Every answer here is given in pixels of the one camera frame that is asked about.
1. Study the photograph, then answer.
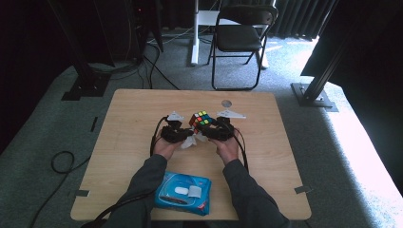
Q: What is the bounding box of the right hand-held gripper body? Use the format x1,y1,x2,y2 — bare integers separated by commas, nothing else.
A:
214,109,247,143

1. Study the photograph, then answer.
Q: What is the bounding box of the black floor cable loop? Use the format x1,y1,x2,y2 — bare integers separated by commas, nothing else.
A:
29,150,93,228

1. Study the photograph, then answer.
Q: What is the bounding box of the black folding chair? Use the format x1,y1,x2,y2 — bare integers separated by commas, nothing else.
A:
206,4,279,92

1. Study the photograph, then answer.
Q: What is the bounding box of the hand-held gripper cable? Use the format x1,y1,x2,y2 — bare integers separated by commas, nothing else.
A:
80,115,169,228
232,127,250,174

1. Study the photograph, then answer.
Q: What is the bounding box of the left hand-held gripper cable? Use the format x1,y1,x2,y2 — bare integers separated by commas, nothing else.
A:
80,115,169,228

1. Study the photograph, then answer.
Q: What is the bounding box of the person's right hand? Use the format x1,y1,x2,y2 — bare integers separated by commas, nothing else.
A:
209,128,240,166

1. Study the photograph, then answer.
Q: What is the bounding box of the dark pleated curtain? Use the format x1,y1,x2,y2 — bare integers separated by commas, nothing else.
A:
271,0,337,41

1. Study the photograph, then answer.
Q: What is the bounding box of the white wet wipe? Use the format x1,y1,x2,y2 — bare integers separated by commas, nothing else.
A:
180,130,209,150

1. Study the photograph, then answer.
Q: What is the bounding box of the person's left hand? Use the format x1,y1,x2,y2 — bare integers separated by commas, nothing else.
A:
153,135,183,162

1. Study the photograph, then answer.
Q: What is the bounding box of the right hand-held gripper cable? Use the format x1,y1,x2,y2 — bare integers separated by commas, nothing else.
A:
232,127,250,174

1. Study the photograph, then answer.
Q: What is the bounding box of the blue wet wipes packet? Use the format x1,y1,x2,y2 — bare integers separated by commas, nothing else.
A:
154,171,213,218

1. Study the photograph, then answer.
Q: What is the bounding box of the black metal stand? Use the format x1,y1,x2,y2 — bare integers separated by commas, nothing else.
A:
47,0,112,102
290,29,340,113

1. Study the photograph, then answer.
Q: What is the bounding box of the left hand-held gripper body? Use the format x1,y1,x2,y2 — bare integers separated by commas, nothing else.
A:
159,110,188,144

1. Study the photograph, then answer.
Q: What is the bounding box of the colourful puzzle cube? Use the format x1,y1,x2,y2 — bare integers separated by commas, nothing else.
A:
188,110,214,135

